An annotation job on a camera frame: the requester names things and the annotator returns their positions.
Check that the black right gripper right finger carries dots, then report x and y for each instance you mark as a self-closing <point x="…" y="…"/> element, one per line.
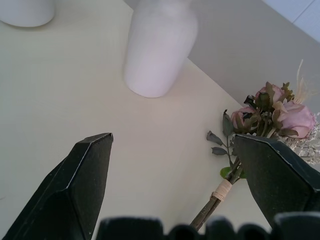
<point x="272" y="180"/>

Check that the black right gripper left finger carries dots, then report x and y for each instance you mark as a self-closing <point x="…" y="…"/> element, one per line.
<point x="75" y="185"/>

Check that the tall white ceramic vase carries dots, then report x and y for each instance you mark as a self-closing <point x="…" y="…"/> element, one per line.
<point x="160" y="50"/>

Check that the white round container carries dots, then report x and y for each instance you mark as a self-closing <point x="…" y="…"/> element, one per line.
<point x="26" y="11"/>

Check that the pink rose bouquet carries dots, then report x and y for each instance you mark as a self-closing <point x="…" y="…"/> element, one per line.
<point x="280" y="117"/>

